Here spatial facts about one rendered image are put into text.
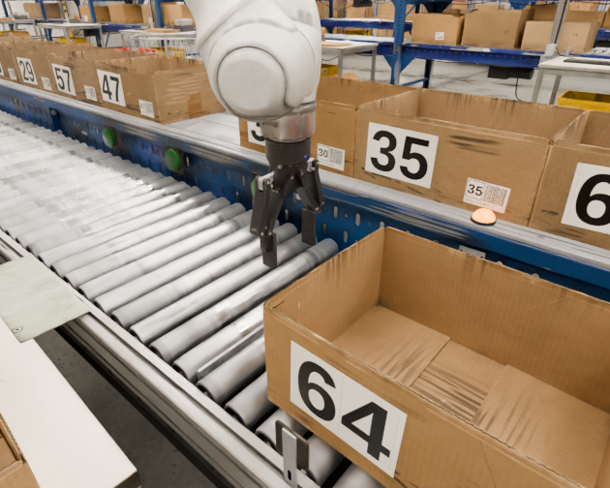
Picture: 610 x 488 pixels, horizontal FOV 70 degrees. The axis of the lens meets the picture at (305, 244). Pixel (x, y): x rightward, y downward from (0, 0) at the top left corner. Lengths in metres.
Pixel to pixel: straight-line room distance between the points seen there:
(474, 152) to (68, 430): 0.79
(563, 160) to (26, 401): 0.91
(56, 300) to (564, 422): 0.87
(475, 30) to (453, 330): 4.84
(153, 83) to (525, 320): 1.28
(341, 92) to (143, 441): 1.27
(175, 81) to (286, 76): 1.15
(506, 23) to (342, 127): 4.39
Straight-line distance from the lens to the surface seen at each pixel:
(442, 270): 0.73
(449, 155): 0.91
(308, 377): 0.56
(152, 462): 1.58
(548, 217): 0.89
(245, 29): 0.49
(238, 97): 0.48
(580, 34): 5.17
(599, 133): 1.13
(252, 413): 0.67
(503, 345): 0.75
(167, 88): 1.59
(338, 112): 1.02
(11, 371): 0.84
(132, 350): 0.81
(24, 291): 1.02
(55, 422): 0.73
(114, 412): 1.75
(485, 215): 0.86
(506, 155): 0.87
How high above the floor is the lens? 1.25
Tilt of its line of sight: 29 degrees down
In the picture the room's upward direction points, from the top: straight up
